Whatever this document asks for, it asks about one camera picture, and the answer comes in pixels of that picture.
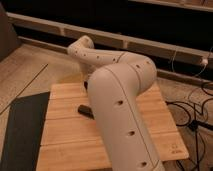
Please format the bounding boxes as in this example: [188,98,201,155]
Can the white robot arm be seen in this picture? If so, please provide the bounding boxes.
[67,36,165,171]

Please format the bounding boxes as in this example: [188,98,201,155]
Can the dark brown cylinder block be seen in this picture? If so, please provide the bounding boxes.
[78,105,94,119]

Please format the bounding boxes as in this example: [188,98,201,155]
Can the wooden table board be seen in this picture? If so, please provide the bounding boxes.
[36,83,189,171]

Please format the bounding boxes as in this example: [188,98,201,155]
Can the white power plug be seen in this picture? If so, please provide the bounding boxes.
[200,58,209,66]

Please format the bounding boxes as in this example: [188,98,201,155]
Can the dark grey floor mat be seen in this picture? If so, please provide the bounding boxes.
[0,92,50,171]

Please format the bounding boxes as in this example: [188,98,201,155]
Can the white wooden shelf rail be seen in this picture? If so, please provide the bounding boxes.
[7,12,213,68]

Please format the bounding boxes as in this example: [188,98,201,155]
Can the black floor cables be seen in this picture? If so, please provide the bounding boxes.
[165,81,213,171]

